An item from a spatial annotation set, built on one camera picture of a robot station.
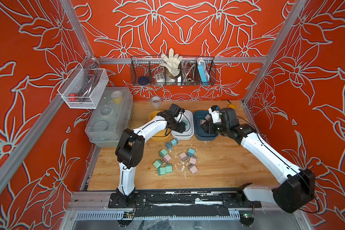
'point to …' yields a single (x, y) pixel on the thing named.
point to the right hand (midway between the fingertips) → (201, 124)
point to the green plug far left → (157, 163)
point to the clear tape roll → (155, 101)
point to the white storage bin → (187, 117)
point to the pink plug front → (193, 168)
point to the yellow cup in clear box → (117, 97)
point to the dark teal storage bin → (200, 133)
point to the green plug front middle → (168, 168)
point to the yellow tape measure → (232, 106)
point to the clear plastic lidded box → (113, 114)
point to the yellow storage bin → (165, 135)
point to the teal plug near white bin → (175, 142)
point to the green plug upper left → (163, 152)
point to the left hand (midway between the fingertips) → (182, 126)
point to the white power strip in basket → (160, 77)
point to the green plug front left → (161, 170)
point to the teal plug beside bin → (168, 145)
